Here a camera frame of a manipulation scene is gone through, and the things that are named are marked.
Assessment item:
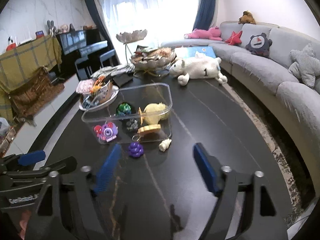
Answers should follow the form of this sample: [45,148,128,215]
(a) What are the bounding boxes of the pink plush toy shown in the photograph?
[184,27,222,41]

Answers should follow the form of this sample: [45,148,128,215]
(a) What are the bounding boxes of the dark gear-shaped cushion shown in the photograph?
[245,33,272,57]

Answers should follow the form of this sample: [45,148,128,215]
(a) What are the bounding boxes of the purple Spider-Man toy camera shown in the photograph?
[94,122,118,144]

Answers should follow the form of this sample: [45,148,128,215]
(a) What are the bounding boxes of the clear plastic storage bin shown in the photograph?
[81,83,172,144]

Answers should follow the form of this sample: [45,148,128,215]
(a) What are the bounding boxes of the brown patterned throw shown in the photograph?
[8,67,65,120]

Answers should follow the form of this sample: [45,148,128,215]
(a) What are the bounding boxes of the white plate with clutter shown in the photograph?
[76,76,119,112]

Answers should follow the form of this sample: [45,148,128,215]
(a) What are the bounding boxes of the dark blue curtain right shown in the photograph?
[193,0,216,30]

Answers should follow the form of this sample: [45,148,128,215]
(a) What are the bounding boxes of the red star plush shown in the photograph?
[225,30,242,46]

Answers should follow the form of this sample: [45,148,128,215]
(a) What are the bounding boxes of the yellow plaid blanket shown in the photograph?
[1,35,62,122]

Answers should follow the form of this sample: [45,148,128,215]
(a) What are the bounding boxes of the white sheep plush toy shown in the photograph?
[169,51,228,86]

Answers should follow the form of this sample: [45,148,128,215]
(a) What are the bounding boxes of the black green galaxy ball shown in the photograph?
[116,102,137,116]

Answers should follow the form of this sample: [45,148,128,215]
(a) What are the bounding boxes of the dark blue curtain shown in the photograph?
[84,0,115,49]
[193,0,216,30]

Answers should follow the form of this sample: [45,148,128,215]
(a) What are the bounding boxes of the piano bench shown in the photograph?
[74,49,118,81]

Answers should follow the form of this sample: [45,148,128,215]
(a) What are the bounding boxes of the silver lotus fruit stand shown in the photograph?
[116,29,176,77]

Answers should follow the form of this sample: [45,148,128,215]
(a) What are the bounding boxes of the black brick toy car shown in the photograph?
[125,119,139,132]

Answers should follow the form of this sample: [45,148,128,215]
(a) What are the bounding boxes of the purple grape toy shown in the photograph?
[128,142,144,158]

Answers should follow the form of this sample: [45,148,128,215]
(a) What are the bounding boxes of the cream cookie sheep keychain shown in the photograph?
[132,124,161,142]

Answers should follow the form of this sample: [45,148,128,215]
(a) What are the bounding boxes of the grey star cushion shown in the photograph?
[289,43,320,88]

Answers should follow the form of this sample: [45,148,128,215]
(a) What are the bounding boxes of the dark blue curtain left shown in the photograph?
[84,0,115,49]

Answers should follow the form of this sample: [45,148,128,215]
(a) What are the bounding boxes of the brown teddy bear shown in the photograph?
[238,11,256,24]

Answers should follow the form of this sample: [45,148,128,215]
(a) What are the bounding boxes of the blue picture book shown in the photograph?
[175,46,216,59]

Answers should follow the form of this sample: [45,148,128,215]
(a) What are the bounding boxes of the black upright piano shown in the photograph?
[56,29,108,76]

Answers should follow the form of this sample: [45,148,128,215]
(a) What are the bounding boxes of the grey curved sofa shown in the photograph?
[162,21,319,181]

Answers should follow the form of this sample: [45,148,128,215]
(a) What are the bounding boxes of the yellow chick plush toy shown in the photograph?
[138,102,170,125]

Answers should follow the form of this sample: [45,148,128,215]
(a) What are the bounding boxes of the small cream pig figurine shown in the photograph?
[158,138,172,152]

